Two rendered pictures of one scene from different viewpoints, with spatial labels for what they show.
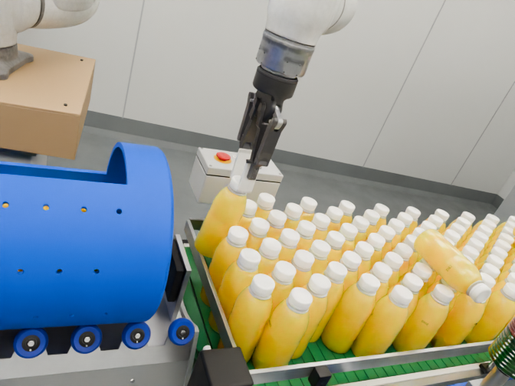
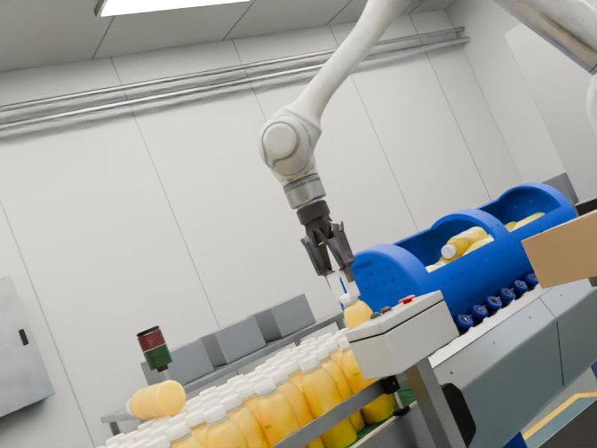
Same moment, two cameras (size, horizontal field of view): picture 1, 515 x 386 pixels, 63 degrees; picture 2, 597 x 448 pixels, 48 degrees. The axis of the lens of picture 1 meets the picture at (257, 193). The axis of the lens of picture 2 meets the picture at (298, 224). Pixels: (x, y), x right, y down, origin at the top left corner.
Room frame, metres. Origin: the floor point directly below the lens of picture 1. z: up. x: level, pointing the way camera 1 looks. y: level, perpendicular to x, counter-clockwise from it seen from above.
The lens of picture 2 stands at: (2.25, -0.30, 1.23)
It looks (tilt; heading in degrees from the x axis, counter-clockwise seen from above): 4 degrees up; 169
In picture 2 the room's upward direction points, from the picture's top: 23 degrees counter-clockwise
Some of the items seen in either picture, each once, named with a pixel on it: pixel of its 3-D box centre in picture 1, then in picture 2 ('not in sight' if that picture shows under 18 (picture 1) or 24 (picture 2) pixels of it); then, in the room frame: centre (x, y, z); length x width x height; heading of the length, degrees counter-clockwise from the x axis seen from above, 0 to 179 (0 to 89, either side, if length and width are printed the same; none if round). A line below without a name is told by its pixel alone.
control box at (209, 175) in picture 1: (235, 178); (402, 333); (0.96, 0.06, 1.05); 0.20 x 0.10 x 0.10; 121
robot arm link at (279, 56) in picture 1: (284, 54); (305, 193); (0.75, 0.04, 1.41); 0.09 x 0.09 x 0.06
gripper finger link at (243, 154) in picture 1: (241, 165); (349, 283); (0.76, 0.05, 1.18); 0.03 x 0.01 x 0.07; 121
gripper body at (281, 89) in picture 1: (270, 96); (317, 222); (0.75, 0.04, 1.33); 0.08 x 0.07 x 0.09; 31
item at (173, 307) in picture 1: (171, 277); not in sight; (0.60, 0.09, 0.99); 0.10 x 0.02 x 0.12; 31
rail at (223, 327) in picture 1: (208, 286); not in sight; (0.64, 0.02, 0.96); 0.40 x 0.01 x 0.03; 31
